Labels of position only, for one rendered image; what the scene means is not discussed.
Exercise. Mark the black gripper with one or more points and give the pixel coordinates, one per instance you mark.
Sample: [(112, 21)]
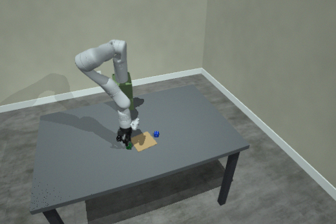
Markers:
[(126, 133)]

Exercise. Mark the beige square mat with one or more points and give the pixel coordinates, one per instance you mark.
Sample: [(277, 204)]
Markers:
[(143, 141)]

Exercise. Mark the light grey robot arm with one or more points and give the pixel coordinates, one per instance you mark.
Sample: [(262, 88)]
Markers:
[(92, 58)]

